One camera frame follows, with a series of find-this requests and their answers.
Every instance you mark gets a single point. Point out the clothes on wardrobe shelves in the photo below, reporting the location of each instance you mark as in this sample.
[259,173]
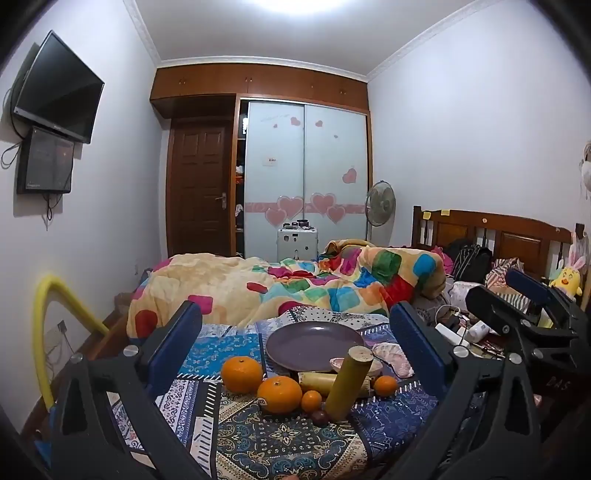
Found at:
[238,177]

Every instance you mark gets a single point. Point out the wooden bed frame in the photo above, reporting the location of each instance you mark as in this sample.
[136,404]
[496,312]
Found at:
[108,339]

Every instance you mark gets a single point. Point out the large orange with sticker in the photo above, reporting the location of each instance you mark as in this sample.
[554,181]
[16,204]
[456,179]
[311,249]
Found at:
[279,394]

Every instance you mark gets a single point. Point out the thick sugarcane piece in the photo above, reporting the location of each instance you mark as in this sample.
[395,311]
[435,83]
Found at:
[346,387]

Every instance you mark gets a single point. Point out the white bottle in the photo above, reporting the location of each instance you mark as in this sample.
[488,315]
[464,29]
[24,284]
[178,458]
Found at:
[480,331]

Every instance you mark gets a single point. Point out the brown wooden door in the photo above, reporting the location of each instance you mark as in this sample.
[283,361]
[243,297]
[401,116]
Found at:
[198,184]

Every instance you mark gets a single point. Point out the wooden wardrobe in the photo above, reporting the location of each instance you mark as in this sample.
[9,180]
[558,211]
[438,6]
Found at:
[258,83]

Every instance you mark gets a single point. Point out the pink plush toy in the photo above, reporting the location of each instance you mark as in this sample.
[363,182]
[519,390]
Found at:
[392,359]

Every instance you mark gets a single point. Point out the blue patterned bedsheet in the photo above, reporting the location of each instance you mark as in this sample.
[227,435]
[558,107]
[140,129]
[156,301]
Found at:
[272,443]

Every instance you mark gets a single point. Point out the yellow foam tube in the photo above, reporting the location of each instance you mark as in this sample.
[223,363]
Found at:
[39,332]

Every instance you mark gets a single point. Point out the standing fan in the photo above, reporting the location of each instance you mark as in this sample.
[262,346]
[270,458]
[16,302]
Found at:
[381,203]

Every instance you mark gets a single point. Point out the pink dish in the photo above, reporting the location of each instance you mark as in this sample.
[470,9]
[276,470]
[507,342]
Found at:
[376,367]

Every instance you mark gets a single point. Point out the blue plastic item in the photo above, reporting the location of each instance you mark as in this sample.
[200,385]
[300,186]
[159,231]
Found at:
[46,454]

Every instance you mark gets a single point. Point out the yellow chick plush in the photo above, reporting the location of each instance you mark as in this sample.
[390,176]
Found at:
[568,281]

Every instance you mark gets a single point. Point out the white hanging item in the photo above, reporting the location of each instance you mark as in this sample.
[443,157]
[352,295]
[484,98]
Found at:
[586,177]

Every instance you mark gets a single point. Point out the wooden headboard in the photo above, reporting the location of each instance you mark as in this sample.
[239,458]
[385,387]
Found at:
[517,237]

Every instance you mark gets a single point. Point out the white sliding wardrobe door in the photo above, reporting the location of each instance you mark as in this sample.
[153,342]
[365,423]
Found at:
[274,184]
[334,166]

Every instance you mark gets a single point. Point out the striped pink bag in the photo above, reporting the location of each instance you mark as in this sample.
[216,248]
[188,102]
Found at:
[501,272]

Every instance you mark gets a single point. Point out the pink-eared bunny plush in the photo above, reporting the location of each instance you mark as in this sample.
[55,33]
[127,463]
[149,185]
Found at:
[579,258]

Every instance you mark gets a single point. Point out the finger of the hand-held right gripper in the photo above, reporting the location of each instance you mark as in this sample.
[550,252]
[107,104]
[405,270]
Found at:
[494,314]
[531,288]

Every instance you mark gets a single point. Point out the thin sugarcane piece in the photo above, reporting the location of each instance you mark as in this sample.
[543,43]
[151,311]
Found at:
[316,382]

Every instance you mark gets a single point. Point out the small orange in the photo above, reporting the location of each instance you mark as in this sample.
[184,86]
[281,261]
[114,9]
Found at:
[311,400]
[385,386]

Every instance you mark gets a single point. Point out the pink heart stickers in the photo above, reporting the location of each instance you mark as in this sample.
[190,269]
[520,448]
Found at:
[290,206]

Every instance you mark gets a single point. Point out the white power strip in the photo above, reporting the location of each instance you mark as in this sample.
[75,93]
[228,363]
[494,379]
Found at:
[449,331]

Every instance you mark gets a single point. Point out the large plain orange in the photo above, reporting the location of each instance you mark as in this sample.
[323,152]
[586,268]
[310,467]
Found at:
[241,374]

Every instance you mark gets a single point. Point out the colourful patchwork blanket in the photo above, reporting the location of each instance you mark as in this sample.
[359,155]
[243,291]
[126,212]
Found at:
[221,281]

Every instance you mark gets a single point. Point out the pink white patterned pillow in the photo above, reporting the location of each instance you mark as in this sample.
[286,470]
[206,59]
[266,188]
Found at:
[459,291]

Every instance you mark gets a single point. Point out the dark purple fruit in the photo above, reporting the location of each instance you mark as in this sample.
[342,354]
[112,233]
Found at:
[320,417]

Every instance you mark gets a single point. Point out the black backpack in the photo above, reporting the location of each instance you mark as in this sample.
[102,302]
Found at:
[473,261]

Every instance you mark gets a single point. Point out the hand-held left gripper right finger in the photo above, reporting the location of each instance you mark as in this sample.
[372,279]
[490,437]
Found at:
[418,350]

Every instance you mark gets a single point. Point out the purple plate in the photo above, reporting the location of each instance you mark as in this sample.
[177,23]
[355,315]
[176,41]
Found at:
[309,344]

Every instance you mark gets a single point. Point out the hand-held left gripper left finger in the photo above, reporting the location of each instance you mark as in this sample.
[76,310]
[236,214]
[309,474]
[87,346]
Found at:
[178,344]

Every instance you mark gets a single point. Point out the silver hard case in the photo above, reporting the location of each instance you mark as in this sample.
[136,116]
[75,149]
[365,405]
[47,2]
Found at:
[295,244]

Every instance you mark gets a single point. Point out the small black wall monitor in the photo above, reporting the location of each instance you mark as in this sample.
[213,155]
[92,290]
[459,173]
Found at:
[46,161]

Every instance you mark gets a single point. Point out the wall-mounted black television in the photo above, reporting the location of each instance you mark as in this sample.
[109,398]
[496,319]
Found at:
[60,87]

